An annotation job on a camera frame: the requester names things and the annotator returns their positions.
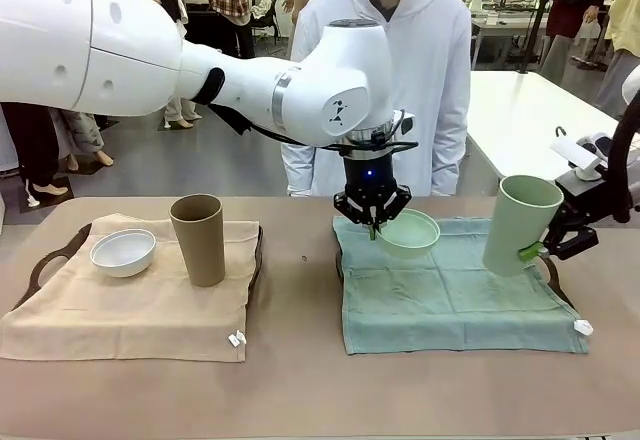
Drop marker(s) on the white bowl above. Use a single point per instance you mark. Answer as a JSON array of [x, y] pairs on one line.
[[122, 265]]

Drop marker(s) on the person's left forearm white sleeve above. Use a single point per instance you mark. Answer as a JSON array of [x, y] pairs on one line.
[[450, 160]]

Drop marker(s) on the beige cloth mat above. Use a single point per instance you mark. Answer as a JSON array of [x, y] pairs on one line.
[[125, 320]]

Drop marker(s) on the tall pale green cup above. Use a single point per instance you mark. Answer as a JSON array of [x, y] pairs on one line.
[[510, 230]]

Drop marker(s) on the person in yellow shirt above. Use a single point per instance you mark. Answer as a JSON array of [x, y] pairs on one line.
[[622, 35]]

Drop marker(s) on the green cloth mat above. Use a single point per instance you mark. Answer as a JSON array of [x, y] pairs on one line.
[[425, 310]]

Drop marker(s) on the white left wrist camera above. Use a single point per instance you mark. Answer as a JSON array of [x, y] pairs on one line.
[[406, 122]]

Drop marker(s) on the person in black trousers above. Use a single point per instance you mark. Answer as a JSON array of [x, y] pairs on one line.
[[30, 145]]

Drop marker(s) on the pale green bowl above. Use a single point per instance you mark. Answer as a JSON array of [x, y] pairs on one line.
[[410, 247]]

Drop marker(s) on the black office chair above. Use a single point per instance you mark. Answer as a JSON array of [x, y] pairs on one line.
[[265, 15]]

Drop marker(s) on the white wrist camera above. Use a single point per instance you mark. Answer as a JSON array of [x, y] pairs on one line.
[[582, 152], [406, 122]]

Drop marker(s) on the large white table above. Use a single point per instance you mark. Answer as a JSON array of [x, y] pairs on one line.
[[525, 110]]

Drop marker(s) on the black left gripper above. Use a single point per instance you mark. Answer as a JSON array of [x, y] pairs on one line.
[[370, 180]]

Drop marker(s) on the person in beige trousers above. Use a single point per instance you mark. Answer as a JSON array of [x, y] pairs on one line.
[[180, 112]]

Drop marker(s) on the person in plaid shirt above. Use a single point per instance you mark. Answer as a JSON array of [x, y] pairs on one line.
[[230, 0]]

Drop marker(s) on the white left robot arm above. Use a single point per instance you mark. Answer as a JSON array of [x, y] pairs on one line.
[[100, 35]]

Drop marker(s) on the black slanted pole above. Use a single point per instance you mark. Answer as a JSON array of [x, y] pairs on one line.
[[537, 15]]

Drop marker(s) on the person in grey trousers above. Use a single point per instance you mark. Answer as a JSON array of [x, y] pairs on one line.
[[85, 135]]

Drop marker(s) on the tall brown cup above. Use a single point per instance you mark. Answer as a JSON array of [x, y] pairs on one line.
[[200, 250]]

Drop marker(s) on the dark brown tray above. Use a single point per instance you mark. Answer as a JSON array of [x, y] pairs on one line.
[[50, 260], [555, 280]]

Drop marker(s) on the person's right forearm white sleeve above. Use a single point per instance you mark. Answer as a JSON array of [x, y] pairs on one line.
[[297, 170]]

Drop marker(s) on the person in dark red dress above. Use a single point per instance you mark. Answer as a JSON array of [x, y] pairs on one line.
[[570, 15]]

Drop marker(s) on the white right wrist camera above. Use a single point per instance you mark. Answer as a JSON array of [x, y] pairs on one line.
[[582, 152]]

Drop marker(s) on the person in white coat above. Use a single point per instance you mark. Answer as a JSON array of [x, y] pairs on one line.
[[425, 60]]

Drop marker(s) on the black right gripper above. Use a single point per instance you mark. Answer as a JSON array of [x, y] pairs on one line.
[[585, 205]]

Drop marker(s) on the grey background desk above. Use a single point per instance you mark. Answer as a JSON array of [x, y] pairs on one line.
[[500, 25]]

